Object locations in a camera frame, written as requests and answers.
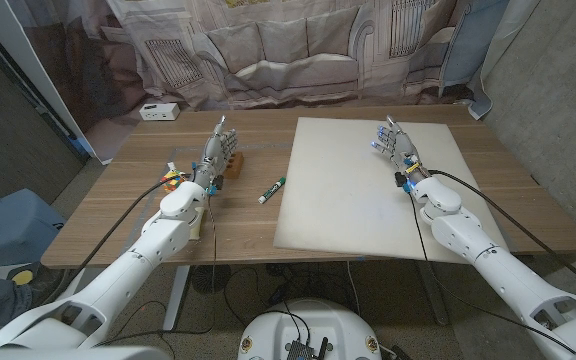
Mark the white power box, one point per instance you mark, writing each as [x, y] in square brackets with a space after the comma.
[159, 111]

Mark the grey table leg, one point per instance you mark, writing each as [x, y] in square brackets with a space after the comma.
[432, 295]

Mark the blue plastic bin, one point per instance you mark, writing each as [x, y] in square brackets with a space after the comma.
[10, 227]

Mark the wooden block with holes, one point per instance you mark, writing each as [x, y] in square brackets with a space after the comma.
[235, 165]

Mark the colourful puzzle cube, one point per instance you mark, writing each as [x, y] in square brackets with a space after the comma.
[171, 181]

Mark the white robot torso base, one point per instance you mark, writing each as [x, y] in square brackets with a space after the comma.
[310, 325]

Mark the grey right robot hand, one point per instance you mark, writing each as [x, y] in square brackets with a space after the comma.
[402, 147]

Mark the white table leg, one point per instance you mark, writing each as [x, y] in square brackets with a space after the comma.
[175, 300]

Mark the white memory foam sheet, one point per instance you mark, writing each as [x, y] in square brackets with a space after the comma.
[353, 195]

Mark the white robot chest edge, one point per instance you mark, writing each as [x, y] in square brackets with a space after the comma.
[68, 354]

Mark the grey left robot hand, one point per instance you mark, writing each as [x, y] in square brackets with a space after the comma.
[214, 150]

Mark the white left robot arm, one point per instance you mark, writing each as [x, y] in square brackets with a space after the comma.
[163, 240]

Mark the green and white marker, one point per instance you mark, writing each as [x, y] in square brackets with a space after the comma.
[271, 190]

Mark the yellow and black floor mat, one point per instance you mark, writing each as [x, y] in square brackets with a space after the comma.
[20, 276]

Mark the white partition panel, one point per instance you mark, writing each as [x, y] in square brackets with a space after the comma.
[33, 70]

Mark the round black floor base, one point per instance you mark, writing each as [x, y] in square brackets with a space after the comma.
[211, 278]

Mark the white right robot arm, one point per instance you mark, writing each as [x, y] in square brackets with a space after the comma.
[498, 270]

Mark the printed sofa backdrop cloth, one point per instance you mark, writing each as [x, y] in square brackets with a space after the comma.
[288, 55]

